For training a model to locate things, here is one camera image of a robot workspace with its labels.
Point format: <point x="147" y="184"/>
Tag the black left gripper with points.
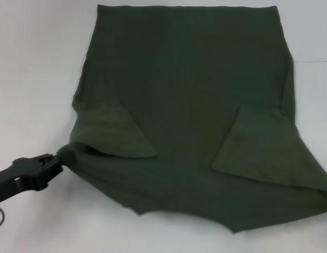
<point x="18" y="174"/>

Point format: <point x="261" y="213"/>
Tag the dark green shirt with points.
<point x="192" y="92"/>

